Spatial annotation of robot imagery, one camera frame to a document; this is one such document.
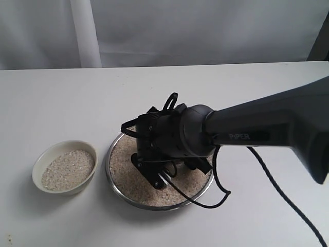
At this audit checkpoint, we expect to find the black cable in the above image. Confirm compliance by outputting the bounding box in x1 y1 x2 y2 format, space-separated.
120 92 327 247

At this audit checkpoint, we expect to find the white ceramic bowl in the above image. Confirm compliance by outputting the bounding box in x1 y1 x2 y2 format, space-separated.
32 140 99 196

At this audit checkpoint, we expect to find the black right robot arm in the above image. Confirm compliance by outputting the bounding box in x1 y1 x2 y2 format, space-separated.
136 77 328 184

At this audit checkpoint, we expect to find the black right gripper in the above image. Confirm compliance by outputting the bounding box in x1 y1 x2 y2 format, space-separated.
136 103 212 174

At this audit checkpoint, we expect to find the rice in steel tray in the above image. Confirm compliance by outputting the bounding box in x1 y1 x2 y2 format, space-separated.
109 133 213 207

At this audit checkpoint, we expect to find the white backdrop curtain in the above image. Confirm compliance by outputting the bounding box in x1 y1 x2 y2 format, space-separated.
1 1 328 69

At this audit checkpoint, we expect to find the rice in white bowl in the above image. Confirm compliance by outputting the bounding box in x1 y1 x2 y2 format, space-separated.
41 150 95 191

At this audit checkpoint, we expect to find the round steel tray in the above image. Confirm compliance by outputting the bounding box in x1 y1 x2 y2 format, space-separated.
105 131 217 212

